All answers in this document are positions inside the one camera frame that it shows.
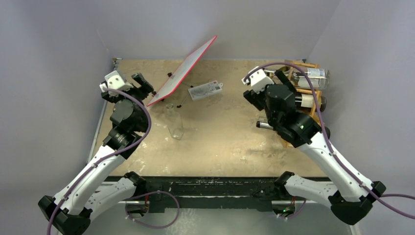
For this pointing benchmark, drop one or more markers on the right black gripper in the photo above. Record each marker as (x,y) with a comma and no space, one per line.
(254,98)

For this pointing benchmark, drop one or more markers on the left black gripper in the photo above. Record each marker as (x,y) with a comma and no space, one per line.
(143,90)

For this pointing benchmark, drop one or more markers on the clear white-label wine bottle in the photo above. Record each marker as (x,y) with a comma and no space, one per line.
(319,77)

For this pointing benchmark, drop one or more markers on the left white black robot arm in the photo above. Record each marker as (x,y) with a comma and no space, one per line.
(71,210)

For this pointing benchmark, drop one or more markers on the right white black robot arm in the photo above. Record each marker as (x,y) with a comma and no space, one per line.
(350,194)

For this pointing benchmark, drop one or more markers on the red wine bottle gold cap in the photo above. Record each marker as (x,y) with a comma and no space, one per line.
(306,101)

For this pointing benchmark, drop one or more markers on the wooden wine rack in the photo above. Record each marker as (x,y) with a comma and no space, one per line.
(316,93)

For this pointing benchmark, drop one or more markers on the green wine bottle bottom row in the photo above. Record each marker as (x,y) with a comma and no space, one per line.
(265,125)

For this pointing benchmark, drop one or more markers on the empty clear glass bottle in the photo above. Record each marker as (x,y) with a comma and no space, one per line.
(174,122)

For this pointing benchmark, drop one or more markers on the pink framed whiteboard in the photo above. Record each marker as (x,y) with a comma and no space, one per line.
(190,61)

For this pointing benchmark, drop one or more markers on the black wire whiteboard stand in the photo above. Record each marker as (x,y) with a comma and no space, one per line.
(184,94)

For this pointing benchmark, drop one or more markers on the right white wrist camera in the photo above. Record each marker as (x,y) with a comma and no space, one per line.
(258,81)

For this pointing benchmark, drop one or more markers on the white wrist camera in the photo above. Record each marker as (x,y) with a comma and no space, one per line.
(115,80)
(258,81)

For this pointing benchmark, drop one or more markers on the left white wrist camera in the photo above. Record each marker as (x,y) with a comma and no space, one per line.
(115,80)

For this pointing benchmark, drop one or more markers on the aluminium table edge rail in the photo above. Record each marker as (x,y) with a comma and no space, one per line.
(116,62)

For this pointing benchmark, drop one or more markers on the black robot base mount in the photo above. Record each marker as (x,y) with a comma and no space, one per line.
(257,193)

